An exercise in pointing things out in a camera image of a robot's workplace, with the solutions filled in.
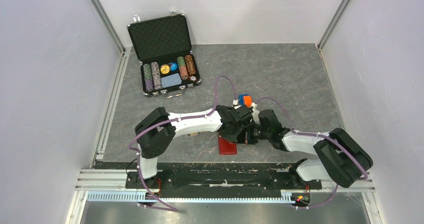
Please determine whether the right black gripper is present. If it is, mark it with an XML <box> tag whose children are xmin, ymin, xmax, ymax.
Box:
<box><xmin>236</xmin><ymin>120</ymin><xmax>271</xmax><ymax>145</ymax></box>

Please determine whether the red leather card holder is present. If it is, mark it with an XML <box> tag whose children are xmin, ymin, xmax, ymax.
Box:
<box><xmin>218</xmin><ymin>136</ymin><xmax>237</xmax><ymax>156</ymax></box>

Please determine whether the clear box with black cards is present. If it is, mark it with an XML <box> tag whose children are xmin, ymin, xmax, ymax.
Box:
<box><xmin>186</xmin><ymin>132</ymin><xmax>201</xmax><ymax>138</ymax></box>

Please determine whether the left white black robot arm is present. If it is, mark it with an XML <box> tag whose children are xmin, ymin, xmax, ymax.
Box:
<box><xmin>134</xmin><ymin>105</ymin><xmax>259</xmax><ymax>188</ymax></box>

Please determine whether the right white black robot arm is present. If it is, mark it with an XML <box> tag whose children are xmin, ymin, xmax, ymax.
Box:
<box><xmin>241</xmin><ymin>109</ymin><xmax>374</xmax><ymax>188</ymax></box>

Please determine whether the blue card deck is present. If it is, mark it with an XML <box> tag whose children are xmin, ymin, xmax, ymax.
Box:
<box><xmin>161</xmin><ymin>73</ymin><xmax>182</xmax><ymax>88</ymax></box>

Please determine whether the blue orange tape dispenser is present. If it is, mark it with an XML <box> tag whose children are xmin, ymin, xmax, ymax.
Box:
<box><xmin>238</xmin><ymin>94</ymin><xmax>253</xmax><ymax>108</ymax></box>

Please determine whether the blue poker chip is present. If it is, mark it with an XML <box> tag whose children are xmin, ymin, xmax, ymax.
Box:
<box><xmin>169</xmin><ymin>62</ymin><xmax>179</xmax><ymax>71</ymax></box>

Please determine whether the yellow poker chip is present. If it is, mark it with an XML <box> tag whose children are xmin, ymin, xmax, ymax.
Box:
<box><xmin>160</xmin><ymin>64</ymin><xmax>171</xmax><ymax>74</ymax></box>

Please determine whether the black poker chip case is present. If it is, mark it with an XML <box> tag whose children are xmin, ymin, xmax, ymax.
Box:
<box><xmin>127</xmin><ymin>13</ymin><xmax>202</xmax><ymax>97</ymax></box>

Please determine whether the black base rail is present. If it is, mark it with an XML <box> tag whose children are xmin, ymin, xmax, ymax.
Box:
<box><xmin>146</xmin><ymin>163</ymin><xmax>323</xmax><ymax>198</ymax></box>

